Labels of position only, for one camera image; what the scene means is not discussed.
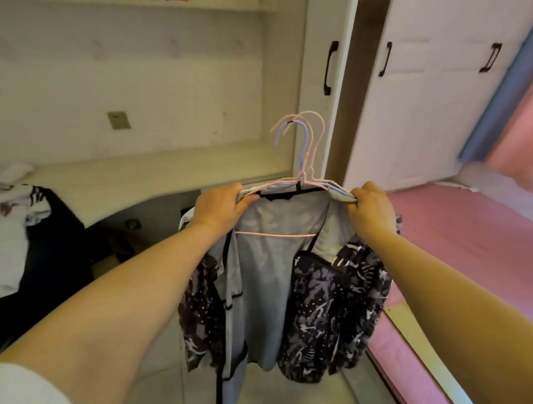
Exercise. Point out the person's left hand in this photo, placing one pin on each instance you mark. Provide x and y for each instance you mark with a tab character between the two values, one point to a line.
216	208

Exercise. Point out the person's right hand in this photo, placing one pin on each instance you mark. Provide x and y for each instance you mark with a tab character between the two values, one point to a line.
372	214

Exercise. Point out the person's left thumb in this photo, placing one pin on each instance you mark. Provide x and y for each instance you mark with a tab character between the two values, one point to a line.
249	201

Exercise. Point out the person's right fingers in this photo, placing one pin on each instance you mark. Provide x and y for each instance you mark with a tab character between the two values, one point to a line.
360	192

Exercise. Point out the black white patterned robe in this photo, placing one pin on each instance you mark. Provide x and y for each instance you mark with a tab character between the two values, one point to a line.
266	283

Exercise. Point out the person's left forearm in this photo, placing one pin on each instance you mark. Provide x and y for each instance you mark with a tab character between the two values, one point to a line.
125	299

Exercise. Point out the person's right forearm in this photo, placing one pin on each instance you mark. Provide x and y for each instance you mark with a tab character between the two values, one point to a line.
449	316

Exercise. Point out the open white wardrobe door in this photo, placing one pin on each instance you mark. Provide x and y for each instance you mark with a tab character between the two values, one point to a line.
316	125

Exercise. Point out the light wooden desk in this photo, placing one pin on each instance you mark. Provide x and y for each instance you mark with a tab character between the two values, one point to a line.
145	183

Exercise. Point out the white wardrobe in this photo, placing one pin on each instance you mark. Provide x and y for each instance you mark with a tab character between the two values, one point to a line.
433	104

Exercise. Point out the pink bed sheet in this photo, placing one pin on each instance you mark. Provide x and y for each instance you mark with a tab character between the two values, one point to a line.
466	245

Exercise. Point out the blue curtain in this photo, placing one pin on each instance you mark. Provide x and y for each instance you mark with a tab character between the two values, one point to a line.
495	104

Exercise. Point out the pink curtain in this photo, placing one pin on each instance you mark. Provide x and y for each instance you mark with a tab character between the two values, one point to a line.
516	145

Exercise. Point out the pile of white patterned clothes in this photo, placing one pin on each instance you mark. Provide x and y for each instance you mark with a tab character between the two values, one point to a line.
16	233

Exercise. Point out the white sleeve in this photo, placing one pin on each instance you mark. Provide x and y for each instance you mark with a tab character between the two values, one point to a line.
25	387

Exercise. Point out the grey wall socket plate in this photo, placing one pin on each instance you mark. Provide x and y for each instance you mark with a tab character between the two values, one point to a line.
119	120

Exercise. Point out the light wooden bed frame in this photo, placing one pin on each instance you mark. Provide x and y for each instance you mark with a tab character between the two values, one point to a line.
420	345

